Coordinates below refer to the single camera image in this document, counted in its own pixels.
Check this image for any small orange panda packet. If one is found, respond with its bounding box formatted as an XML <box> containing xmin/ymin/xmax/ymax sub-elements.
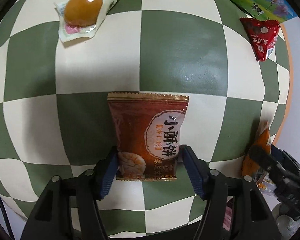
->
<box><xmin>241</xmin><ymin>121</ymin><xmax>274</xmax><ymax>189</ymax></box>

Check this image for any brown small cookie packet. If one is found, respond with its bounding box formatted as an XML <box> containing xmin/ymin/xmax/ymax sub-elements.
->
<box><xmin>107</xmin><ymin>92</ymin><xmax>189</xmax><ymax>181</ymax></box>

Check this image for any small red triangular packet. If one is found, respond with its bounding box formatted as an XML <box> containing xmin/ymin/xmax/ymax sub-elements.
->
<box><xmin>240</xmin><ymin>17</ymin><xmax>280</xmax><ymax>61</ymax></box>

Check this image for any green white checkered mat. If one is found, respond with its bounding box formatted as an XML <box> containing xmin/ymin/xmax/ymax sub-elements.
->
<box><xmin>0</xmin><ymin>0</ymin><xmax>290</xmax><ymax>218</ymax></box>

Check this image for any packaged braised egg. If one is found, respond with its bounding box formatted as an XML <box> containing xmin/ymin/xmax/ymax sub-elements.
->
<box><xmin>54</xmin><ymin>0</ymin><xmax>119</xmax><ymax>43</ymax></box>

